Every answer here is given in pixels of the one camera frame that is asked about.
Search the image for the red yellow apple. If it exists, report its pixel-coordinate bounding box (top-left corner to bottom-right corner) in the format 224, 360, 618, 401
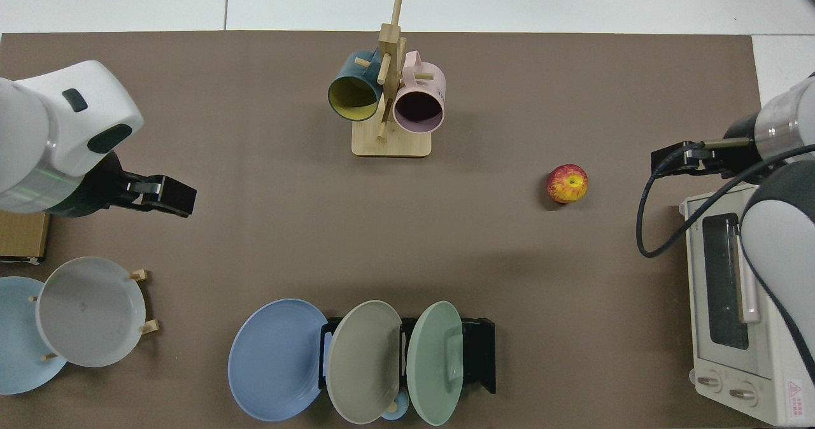
546, 164, 588, 204

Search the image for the wooden plate rack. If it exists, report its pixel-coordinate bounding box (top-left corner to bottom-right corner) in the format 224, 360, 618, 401
29, 268, 160, 362

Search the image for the pale grey plate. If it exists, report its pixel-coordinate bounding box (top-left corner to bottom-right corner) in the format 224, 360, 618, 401
35, 257, 146, 369

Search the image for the light blue plate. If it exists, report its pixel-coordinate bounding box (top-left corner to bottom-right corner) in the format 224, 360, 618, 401
0, 276, 67, 395

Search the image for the black dish rack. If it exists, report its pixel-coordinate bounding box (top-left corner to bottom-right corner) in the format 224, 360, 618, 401
318, 316, 496, 395

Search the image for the grey beige plate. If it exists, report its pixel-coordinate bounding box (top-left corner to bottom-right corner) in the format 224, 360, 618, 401
325, 300, 404, 425

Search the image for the green plate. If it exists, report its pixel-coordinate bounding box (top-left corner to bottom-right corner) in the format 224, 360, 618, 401
406, 300, 464, 426

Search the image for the brown table cloth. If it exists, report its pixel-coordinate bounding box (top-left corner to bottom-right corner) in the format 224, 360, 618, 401
0, 31, 762, 429

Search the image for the pale toaster oven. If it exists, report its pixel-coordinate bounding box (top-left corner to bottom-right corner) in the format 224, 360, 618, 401
678, 184, 815, 427

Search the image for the pink mug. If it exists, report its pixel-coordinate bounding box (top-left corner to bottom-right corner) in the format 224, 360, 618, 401
392, 50, 446, 134

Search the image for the teal mug yellow inside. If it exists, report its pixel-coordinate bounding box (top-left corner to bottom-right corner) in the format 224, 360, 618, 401
328, 50, 386, 122

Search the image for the wooden mug stand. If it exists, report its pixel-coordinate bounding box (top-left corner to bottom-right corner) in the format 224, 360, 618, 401
351, 0, 434, 158

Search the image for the small blue round thing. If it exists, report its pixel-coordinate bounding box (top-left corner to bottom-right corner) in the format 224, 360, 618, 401
381, 388, 410, 421

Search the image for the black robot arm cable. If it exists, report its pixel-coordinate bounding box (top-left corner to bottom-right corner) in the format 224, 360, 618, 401
636, 141, 815, 258

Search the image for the wire basket wooden floor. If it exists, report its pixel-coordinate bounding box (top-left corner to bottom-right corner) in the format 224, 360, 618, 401
0, 211, 50, 265

